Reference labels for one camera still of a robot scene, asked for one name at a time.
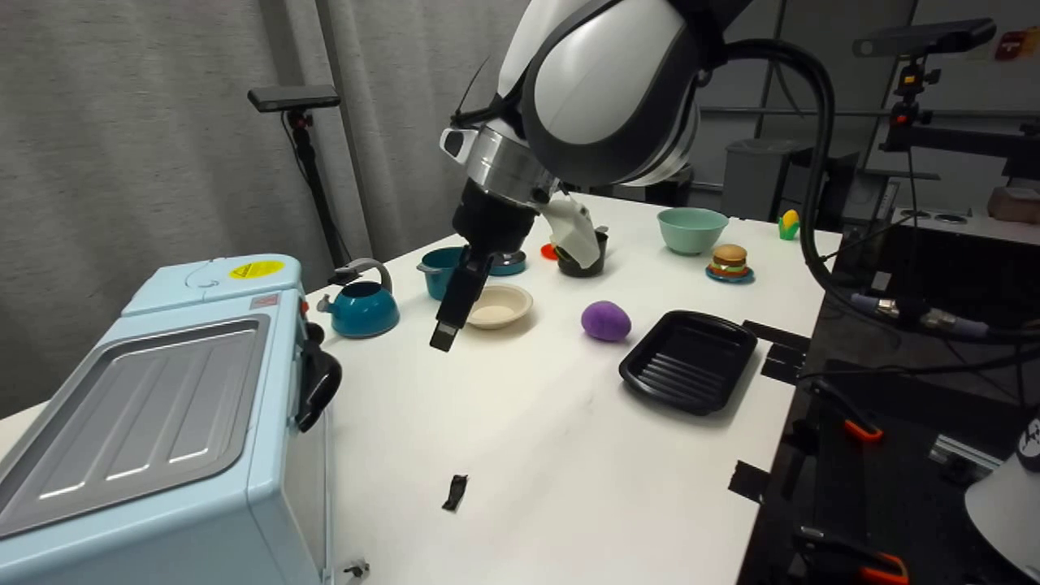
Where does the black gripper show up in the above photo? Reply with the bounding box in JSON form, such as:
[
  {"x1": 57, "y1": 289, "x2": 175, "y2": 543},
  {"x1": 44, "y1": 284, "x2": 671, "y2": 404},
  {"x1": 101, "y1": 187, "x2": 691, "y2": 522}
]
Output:
[{"x1": 425, "y1": 178, "x2": 542, "y2": 359}]

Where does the glass toaster oven door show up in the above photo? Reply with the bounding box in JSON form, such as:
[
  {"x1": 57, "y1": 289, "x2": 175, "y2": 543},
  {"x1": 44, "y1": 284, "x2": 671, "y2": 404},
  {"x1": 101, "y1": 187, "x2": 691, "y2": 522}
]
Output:
[{"x1": 282, "y1": 287, "x2": 348, "y2": 585}]

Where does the light blue toaster oven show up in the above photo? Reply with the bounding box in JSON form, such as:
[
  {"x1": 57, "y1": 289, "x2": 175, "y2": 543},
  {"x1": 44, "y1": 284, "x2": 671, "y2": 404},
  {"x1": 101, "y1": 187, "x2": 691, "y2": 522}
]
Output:
[{"x1": 0, "y1": 252, "x2": 329, "y2": 585}]

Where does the beige bowl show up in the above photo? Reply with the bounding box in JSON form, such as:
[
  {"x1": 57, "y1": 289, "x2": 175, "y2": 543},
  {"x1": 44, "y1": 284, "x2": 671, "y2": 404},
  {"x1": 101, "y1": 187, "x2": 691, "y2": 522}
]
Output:
[{"x1": 462, "y1": 284, "x2": 536, "y2": 335}]

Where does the teal toy kettle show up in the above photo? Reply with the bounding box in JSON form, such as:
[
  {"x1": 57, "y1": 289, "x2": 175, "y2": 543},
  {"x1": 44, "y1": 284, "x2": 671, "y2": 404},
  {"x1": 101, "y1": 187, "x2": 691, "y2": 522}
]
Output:
[{"x1": 322, "y1": 258, "x2": 403, "y2": 340}]

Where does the purple toy egg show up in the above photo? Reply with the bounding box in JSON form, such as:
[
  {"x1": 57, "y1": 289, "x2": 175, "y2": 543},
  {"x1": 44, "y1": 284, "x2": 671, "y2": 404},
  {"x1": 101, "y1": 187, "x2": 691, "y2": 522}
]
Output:
[{"x1": 579, "y1": 299, "x2": 637, "y2": 348}]

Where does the black tripod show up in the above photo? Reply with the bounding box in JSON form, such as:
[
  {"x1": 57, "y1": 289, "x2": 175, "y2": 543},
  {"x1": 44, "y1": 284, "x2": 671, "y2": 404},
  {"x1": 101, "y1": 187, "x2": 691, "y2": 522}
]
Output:
[{"x1": 280, "y1": 107, "x2": 351, "y2": 271}]

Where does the small black tape strip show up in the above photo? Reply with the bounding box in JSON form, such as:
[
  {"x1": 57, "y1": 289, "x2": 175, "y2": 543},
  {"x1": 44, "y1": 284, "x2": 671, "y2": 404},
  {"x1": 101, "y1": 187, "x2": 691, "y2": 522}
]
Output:
[{"x1": 439, "y1": 472, "x2": 472, "y2": 518}]

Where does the black ridged plastic tray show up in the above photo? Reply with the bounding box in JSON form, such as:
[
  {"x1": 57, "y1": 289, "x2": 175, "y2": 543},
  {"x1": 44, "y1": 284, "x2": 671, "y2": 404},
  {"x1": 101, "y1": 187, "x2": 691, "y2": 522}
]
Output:
[{"x1": 614, "y1": 306, "x2": 759, "y2": 419}]

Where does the mint green bowl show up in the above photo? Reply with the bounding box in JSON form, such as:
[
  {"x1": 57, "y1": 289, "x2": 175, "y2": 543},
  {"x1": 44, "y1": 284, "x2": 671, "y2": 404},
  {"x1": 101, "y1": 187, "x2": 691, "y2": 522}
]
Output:
[{"x1": 652, "y1": 205, "x2": 732, "y2": 259}]

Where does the small blue plate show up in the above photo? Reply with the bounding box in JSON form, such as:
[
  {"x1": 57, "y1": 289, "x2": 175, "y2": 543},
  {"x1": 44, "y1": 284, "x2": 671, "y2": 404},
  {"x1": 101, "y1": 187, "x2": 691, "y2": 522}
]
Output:
[{"x1": 703, "y1": 259, "x2": 759, "y2": 289}]

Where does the toy burger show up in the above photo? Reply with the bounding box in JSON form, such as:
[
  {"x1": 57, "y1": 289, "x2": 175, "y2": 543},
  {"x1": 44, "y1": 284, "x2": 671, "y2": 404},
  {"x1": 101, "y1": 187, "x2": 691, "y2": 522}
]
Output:
[{"x1": 708, "y1": 242, "x2": 754, "y2": 275}]

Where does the grey box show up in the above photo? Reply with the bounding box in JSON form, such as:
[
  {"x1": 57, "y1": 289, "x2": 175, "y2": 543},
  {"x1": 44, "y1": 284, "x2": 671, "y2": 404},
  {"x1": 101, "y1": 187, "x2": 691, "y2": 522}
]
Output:
[{"x1": 721, "y1": 133, "x2": 812, "y2": 222}]

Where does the short black tape piece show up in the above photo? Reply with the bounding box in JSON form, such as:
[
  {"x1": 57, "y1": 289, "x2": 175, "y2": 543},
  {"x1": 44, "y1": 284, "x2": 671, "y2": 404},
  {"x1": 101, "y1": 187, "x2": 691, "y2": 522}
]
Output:
[
  {"x1": 728, "y1": 458, "x2": 778, "y2": 503},
  {"x1": 771, "y1": 340, "x2": 812, "y2": 369},
  {"x1": 757, "y1": 359, "x2": 800, "y2": 387}
]

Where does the yellow green toy corn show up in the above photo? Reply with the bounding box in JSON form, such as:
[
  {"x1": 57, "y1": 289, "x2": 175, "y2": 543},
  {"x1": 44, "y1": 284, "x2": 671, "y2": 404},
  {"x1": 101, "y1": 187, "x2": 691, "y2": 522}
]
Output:
[{"x1": 772, "y1": 205, "x2": 806, "y2": 245}]

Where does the grey baking tray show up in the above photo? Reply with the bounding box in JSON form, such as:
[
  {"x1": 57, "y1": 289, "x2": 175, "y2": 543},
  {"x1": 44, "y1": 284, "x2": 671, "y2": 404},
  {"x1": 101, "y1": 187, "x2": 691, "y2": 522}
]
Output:
[{"x1": 0, "y1": 312, "x2": 273, "y2": 543}]

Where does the grey curtain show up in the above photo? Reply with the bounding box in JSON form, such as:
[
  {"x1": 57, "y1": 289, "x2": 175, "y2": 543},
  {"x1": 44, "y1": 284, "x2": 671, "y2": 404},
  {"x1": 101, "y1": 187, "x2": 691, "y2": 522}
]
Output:
[{"x1": 0, "y1": 0, "x2": 533, "y2": 423}]

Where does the white cone shade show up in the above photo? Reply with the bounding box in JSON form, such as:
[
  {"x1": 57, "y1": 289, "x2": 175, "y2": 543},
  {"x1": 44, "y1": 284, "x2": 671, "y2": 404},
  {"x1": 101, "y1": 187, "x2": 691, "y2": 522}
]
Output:
[{"x1": 960, "y1": 417, "x2": 1040, "y2": 585}]

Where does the red sign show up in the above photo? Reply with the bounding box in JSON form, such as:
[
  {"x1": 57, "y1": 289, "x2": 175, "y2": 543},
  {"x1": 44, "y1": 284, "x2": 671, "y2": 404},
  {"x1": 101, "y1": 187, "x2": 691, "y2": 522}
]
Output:
[{"x1": 995, "y1": 25, "x2": 1032, "y2": 65}]

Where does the black bar camera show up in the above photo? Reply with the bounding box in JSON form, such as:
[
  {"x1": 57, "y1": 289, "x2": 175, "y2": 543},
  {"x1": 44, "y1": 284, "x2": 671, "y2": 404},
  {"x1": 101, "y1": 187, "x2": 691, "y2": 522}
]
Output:
[
  {"x1": 242, "y1": 83, "x2": 344, "y2": 118},
  {"x1": 852, "y1": 12, "x2": 999, "y2": 63}
]

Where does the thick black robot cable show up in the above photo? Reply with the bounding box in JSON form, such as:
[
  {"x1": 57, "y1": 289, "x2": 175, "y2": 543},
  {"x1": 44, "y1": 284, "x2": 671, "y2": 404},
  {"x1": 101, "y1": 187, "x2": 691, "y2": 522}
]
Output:
[{"x1": 708, "y1": 35, "x2": 1040, "y2": 348}]

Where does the orange handled clamp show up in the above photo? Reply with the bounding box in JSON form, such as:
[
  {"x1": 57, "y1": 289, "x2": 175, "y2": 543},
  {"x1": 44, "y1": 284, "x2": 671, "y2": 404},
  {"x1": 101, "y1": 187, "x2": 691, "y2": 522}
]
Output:
[
  {"x1": 800, "y1": 369, "x2": 886, "y2": 450},
  {"x1": 791, "y1": 522, "x2": 914, "y2": 585}
]

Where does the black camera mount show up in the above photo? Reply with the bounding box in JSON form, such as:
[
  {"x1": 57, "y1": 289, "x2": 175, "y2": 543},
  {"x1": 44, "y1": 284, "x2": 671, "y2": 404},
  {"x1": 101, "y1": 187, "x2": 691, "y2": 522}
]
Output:
[{"x1": 884, "y1": 56, "x2": 947, "y2": 138}]

